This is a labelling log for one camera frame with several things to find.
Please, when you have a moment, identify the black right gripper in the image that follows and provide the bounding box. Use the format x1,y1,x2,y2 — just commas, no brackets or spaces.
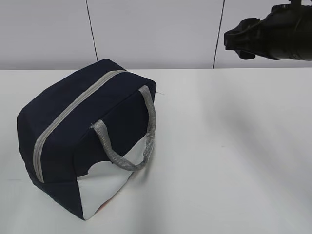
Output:
224,0,312,61

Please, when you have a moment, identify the navy blue lunch bag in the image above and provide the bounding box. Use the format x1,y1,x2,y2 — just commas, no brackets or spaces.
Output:
17,59,156,220

